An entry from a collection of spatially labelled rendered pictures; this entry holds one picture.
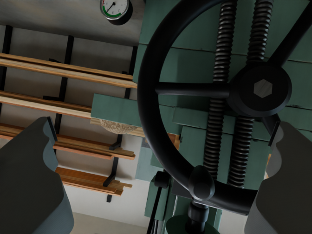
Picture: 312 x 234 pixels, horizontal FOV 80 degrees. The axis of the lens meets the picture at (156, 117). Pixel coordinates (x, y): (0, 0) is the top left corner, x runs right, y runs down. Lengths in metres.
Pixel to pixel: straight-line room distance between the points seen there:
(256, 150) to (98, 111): 0.34
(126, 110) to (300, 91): 0.36
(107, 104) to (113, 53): 2.64
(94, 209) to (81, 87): 1.91
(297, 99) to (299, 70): 0.06
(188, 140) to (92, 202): 3.13
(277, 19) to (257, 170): 0.30
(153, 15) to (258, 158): 0.36
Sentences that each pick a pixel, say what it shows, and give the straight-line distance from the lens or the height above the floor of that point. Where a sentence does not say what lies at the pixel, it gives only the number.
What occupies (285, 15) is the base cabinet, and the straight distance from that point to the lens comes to 0.49.
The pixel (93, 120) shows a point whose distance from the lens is 0.66.
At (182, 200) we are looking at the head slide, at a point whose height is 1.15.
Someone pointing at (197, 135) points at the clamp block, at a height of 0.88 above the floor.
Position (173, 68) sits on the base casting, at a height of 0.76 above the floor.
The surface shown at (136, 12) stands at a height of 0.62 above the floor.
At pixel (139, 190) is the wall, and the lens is 3.13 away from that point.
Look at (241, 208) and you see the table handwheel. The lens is 0.26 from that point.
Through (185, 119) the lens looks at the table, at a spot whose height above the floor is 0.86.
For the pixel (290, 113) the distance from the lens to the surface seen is 0.45.
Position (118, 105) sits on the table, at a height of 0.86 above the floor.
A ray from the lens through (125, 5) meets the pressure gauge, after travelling 0.44.
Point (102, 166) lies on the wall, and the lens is 3.14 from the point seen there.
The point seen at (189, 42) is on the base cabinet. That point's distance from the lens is 0.45.
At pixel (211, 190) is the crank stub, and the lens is 0.19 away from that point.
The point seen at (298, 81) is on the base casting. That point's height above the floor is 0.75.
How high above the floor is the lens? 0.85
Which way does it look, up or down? 3 degrees up
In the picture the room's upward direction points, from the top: 170 degrees counter-clockwise
